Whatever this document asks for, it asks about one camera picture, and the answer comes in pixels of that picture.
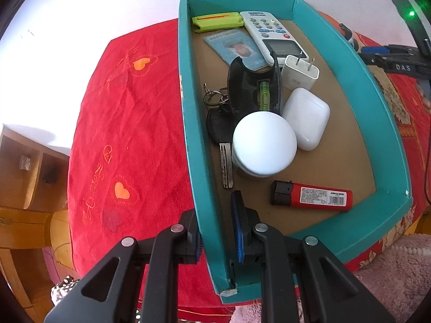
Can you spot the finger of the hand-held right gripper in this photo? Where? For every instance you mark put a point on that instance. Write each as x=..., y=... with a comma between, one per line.
x=400, y=65
x=373, y=49

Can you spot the white charger plug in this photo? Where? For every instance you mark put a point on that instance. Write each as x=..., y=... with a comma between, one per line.
x=298, y=75

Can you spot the small black key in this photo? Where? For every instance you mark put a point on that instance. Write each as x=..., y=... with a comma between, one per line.
x=224, y=109

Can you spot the wooden cabinet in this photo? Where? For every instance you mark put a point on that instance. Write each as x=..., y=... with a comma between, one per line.
x=20, y=208

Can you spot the small grey block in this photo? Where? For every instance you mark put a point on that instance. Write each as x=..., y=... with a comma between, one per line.
x=25, y=162

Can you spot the black white dotted cloth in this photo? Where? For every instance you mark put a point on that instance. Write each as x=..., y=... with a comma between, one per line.
x=62, y=289

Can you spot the red lighter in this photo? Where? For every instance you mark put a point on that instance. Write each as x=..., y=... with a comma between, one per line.
x=316, y=195

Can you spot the orange bottle with white cap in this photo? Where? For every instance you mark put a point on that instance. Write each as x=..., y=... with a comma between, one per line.
x=264, y=141

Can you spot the pink fuzzy rug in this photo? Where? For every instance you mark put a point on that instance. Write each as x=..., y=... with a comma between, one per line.
x=387, y=276

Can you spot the black bubble level tool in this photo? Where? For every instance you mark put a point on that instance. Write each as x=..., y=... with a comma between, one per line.
x=242, y=87

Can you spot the white remote control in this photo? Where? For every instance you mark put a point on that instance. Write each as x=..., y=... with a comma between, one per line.
x=266, y=30

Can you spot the white earbuds case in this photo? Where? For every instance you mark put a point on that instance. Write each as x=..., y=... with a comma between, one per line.
x=306, y=117

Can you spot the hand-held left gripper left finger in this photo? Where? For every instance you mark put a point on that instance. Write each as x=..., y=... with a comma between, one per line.
x=198, y=240

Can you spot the red floral printed cloth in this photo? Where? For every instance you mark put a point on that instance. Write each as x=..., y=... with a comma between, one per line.
x=134, y=124

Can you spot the teal cardboard box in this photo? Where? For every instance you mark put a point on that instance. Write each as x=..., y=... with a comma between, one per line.
x=336, y=171

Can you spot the blue card holder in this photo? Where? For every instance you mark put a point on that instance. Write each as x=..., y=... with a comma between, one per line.
x=232, y=45

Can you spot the green utility knife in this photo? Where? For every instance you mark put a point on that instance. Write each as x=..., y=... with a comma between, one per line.
x=219, y=22

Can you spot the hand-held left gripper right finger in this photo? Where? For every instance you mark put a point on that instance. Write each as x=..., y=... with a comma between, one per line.
x=237, y=222

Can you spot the black car key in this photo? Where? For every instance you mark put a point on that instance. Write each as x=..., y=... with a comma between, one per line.
x=215, y=126

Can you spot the person's right hand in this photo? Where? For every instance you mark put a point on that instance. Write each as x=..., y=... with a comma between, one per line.
x=421, y=89

